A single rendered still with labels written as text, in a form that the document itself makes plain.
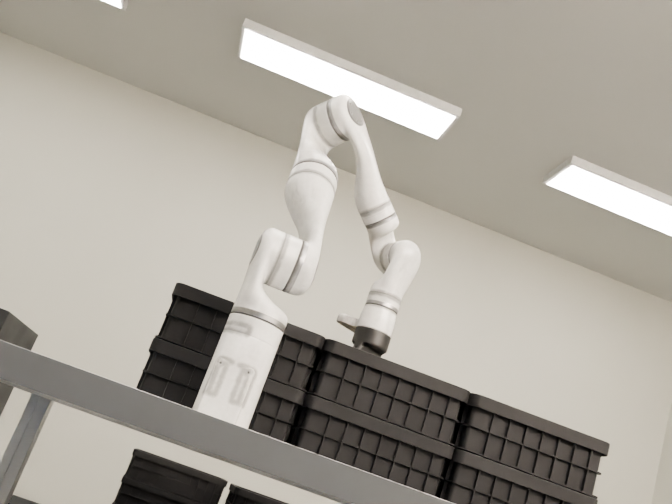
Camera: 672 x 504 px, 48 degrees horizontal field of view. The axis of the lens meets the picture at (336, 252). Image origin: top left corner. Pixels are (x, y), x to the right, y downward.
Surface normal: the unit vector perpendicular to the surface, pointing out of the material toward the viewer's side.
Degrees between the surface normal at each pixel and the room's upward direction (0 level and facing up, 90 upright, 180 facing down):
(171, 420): 90
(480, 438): 90
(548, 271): 90
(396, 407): 90
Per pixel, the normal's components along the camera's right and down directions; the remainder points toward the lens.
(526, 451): 0.18, -0.25
